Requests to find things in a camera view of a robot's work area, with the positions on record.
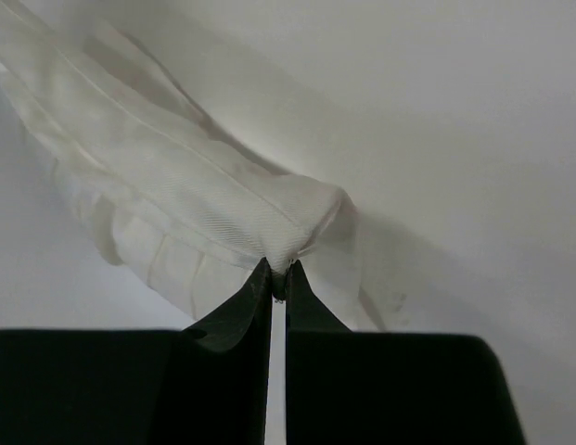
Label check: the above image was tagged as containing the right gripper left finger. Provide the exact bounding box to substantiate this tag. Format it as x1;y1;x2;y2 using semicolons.
0;261;272;444

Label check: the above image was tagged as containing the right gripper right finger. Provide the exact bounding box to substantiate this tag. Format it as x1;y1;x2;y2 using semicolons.
286;263;525;444

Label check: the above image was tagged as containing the white pleated skirt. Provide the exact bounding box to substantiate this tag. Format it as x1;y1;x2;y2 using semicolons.
0;1;396;330

